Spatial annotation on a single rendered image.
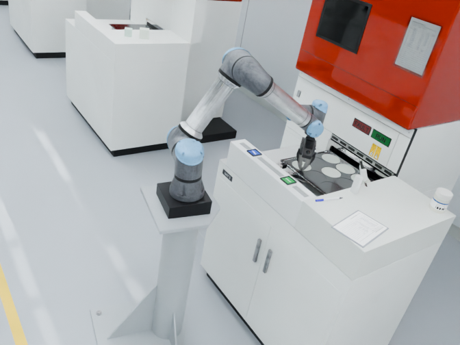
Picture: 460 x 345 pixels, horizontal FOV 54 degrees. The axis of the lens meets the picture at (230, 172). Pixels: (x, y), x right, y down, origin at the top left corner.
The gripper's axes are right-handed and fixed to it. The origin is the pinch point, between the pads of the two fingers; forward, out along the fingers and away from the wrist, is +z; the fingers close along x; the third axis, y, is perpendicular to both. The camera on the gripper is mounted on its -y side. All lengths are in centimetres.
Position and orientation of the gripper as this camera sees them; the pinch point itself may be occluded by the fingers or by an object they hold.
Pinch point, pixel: (301, 169)
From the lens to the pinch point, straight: 229.2
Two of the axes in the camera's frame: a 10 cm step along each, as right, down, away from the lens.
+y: 1.8, -4.8, 8.6
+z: -1.7, 8.5, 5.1
